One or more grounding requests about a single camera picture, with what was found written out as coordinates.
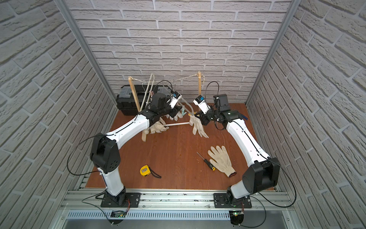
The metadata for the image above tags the grey plastic clip hanger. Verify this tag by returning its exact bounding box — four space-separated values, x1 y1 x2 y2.
180 97 198 118

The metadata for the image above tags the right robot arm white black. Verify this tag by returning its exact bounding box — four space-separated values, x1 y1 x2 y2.
194 94 280 205

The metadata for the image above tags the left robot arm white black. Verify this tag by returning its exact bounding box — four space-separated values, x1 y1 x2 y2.
90 91 182 206

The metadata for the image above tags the yellow black screwdriver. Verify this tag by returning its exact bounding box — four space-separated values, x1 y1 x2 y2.
197 152 216 171

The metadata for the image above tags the white glove yellow cuff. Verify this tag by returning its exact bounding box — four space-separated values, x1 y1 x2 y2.
165 111 183 121
189 115 209 138

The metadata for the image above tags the white glove red cuff right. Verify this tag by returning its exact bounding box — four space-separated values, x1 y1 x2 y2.
208 146 236 177

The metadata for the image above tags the twine rope on rack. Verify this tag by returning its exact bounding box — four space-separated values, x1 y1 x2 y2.
129 73 206 84

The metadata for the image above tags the black plastic toolbox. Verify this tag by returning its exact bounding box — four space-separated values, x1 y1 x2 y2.
116 85 172 116

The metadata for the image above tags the white plastic clip hanger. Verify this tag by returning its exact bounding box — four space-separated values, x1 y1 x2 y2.
140 73 155 111

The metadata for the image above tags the teal clothes clip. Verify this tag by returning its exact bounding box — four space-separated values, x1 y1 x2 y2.
181 106 187 116

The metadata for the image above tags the yellow tape measure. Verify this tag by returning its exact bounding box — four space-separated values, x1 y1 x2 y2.
140 165 162 178

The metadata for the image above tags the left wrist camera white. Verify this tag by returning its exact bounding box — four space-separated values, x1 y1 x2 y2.
169 91 182 109

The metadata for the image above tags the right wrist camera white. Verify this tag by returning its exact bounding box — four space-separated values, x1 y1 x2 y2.
193 95 211 114

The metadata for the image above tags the wooden drying rack frame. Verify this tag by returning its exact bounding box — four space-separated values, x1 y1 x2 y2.
128 71 205 143

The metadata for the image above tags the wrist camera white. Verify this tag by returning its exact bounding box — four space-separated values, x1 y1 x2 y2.
193 95 211 114
169 91 182 109

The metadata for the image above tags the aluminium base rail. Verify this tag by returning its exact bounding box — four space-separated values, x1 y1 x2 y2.
59 189 295 220

